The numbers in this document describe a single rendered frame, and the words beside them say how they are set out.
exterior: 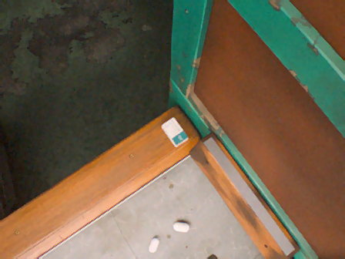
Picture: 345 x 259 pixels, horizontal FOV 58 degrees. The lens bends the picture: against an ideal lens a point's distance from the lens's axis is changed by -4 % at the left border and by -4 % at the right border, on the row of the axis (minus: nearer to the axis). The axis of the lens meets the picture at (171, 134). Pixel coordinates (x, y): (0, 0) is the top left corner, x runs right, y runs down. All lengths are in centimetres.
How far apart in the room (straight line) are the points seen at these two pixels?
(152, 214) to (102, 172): 15
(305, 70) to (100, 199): 55
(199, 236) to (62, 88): 118
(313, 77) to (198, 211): 51
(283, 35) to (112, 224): 59
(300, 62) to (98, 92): 141
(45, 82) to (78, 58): 21
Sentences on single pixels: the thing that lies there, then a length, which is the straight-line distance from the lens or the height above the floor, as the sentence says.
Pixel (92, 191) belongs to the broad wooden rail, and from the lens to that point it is 77.
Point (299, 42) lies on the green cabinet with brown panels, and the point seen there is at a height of 126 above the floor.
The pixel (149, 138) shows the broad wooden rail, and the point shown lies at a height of 76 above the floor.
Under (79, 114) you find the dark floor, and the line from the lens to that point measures 165.
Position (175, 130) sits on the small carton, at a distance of 76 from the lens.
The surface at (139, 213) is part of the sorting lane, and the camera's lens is 78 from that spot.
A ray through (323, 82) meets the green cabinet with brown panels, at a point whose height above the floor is 124.
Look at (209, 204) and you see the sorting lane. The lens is 78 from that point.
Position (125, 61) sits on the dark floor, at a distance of 173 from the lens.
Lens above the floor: 151
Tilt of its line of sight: 74 degrees down
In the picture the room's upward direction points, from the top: 5 degrees clockwise
